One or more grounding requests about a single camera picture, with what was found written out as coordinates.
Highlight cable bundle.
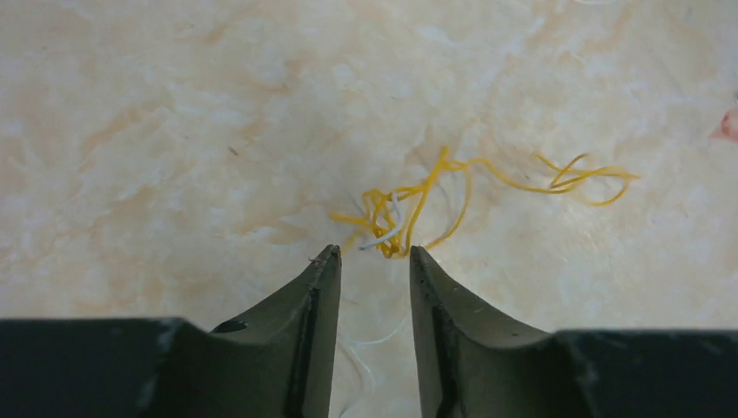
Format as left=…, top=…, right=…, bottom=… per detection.
left=328, top=146, right=641, bottom=260

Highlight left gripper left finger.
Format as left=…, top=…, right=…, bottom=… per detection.
left=1, top=245, right=341, bottom=417

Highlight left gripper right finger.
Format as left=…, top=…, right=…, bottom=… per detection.
left=409, top=246, right=737, bottom=417

